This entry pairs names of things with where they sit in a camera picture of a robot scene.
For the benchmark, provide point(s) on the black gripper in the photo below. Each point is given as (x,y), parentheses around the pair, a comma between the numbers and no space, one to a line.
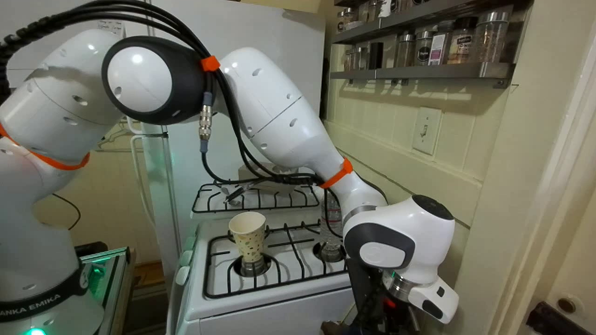
(387,319)

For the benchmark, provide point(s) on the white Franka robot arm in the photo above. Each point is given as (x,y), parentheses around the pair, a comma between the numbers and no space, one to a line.
(279,112)

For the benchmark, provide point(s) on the white gas stove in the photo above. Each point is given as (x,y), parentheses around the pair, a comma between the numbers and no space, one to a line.
(279,298)

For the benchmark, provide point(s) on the patterned paper cup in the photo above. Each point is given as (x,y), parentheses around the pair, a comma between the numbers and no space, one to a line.
(247,239)

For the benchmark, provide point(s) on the black door latch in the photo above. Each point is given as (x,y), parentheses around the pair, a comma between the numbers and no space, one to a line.
(551,319)

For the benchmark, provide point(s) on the black burner grate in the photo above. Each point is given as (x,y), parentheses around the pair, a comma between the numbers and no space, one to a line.
(208,272)
(247,209)

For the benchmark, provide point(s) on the cream panel door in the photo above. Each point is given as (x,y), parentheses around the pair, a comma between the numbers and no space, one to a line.
(558,216)

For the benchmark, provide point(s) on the metal spice shelf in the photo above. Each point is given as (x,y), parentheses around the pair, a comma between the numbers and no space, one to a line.
(396,25)
(420,73)

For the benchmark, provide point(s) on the white refrigerator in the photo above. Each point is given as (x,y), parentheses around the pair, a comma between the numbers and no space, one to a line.
(186,155)

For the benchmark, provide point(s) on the glass spice jar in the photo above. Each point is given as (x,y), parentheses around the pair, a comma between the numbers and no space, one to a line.
(461,42)
(404,49)
(420,47)
(363,58)
(348,58)
(495,43)
(437,47)

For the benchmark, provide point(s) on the dark spice jar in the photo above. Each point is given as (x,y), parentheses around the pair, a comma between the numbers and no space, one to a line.
(376,56)

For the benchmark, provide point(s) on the green lit robot control box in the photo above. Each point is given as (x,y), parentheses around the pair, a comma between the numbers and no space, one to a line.
(104,280)

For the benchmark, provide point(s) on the cream light switch plate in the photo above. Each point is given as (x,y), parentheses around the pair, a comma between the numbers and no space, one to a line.
(426,131)

